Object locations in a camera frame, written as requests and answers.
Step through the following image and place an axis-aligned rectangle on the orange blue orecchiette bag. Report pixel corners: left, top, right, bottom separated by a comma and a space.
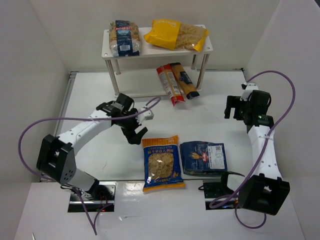
142, 135, 185, 192

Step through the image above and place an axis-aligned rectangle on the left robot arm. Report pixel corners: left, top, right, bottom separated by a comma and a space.
36, 93, 154, 199

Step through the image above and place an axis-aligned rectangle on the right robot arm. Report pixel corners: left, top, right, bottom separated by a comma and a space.
224, 90, 290, 216

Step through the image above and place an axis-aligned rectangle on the dark blue pasta box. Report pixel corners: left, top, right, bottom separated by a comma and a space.
179, 141, 228, 176

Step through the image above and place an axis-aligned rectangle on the blue clear pasta bag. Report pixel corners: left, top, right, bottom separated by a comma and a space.
109, 20, 141, 57

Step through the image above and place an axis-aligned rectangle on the yellow fusilli pasta bag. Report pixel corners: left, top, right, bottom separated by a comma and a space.
144, 18, 209, 52

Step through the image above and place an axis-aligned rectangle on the yellow blue spaghetti pack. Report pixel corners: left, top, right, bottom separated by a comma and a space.
169, 62, 200, 100

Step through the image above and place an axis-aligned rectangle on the red spaghetti pack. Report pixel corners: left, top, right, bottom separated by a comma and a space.
156, 64, 185, 106

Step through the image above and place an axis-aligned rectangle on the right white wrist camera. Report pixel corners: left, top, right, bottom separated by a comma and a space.
240, 83, 259, 101

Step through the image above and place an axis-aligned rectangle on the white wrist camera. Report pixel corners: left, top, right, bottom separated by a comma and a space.
240, 83, 259, 101
136, 107, 154, 124

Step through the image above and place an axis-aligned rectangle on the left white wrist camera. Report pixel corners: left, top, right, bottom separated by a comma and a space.
136, 107, 154, 124

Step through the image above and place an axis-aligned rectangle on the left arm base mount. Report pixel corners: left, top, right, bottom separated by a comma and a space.
67, 181, 117, 213

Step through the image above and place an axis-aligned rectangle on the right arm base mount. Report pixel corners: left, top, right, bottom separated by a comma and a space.
198, 171, 247, 210

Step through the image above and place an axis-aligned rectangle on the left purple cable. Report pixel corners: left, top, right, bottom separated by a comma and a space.
17, 96, 162, 236

